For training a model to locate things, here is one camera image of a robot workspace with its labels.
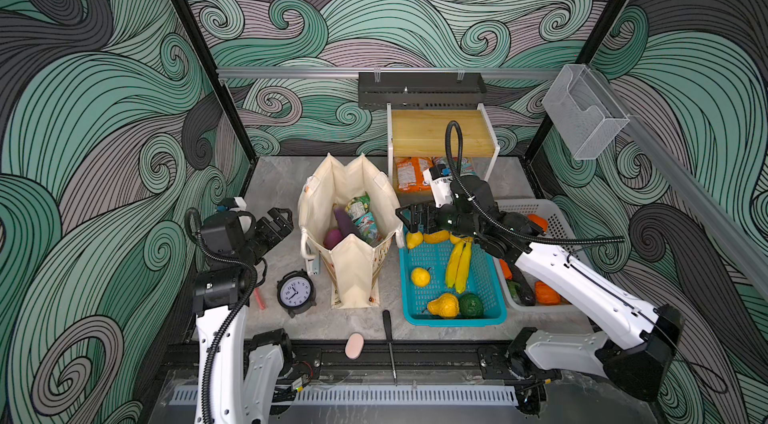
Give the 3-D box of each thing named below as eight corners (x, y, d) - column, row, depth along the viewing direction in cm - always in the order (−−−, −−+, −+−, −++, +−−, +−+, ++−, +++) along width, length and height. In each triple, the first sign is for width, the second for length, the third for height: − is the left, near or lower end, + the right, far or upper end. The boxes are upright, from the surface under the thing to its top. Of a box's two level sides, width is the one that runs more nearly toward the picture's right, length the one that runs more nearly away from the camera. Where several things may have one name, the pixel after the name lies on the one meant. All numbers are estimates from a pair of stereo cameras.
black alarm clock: (286, 320, 82) (283, 317, 79) (275, 281, 89) (272, 277, 87) (321, 304, 85) (319, 300, 82) (308, 267, 92) (306, 262, 90)
